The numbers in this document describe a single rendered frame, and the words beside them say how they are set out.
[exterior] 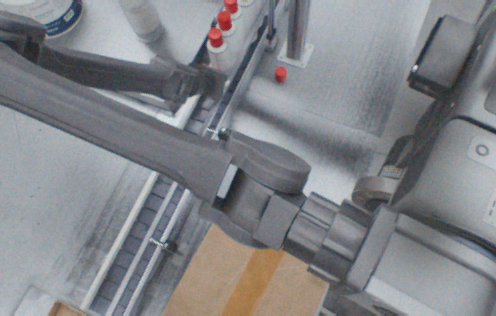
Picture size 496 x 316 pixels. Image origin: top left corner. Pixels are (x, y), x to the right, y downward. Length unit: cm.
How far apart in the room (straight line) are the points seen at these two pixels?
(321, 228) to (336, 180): 71
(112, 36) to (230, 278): 85
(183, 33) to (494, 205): 104
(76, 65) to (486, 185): 55
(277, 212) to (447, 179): 16
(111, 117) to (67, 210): 77
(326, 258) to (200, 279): 40
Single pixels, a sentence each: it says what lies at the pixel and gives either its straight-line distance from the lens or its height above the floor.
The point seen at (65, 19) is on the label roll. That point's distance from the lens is 138.
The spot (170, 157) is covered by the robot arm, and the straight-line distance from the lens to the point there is 45.
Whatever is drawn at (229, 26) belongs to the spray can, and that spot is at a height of 106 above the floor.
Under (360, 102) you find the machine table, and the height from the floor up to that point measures 83.
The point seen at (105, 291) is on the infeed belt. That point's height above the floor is 88.
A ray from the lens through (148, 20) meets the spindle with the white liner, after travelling 123.
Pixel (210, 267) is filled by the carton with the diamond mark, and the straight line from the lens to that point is 78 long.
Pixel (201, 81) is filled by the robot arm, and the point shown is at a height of 109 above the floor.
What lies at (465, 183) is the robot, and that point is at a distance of 41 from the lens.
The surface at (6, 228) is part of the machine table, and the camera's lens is 128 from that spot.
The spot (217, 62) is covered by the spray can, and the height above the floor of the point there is 100.
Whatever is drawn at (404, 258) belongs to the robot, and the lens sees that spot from 40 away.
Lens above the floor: 189
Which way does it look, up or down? 70 degrees down
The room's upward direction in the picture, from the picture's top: 7 degrees counter-clockwise
